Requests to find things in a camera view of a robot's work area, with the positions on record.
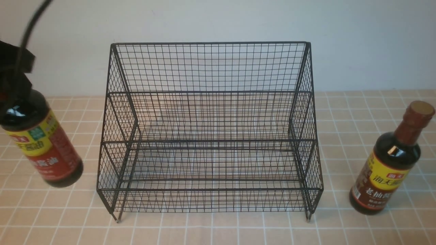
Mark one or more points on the brown label soy sauce bottle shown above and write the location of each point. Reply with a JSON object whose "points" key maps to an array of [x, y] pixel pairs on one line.
{"points": [[393, 156]]}

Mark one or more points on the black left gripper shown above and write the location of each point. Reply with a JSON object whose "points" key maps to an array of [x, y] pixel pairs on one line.
{"points": [[13, 85]]}

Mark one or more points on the red label soy sauce bottle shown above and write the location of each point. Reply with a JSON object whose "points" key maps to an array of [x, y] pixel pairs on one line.
{"points": [[34, 128]]}

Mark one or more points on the black wire mesh rack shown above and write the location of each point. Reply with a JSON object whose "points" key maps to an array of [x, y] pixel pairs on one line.
{"points": [[210, 127]]}

